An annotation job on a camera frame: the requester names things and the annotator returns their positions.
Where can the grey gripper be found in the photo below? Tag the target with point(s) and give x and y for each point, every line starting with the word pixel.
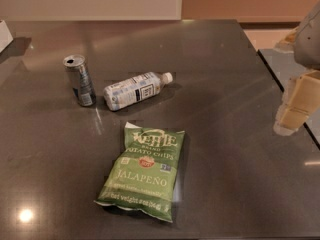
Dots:
pixel 308 40

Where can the green jalapeno chip bag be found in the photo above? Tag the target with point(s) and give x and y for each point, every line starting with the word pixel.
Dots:
pixel 143 176

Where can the grey side table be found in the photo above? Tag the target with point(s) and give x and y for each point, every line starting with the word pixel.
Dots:
pixel 282 67

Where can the white plastic bottle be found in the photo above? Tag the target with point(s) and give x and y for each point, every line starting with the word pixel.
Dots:
pixel 136 89

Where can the silver drink can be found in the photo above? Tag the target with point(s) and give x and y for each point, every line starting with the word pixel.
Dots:
pixel 80 80

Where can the white box at left edge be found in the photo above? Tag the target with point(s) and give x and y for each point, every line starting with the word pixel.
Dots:
pixel 5 35

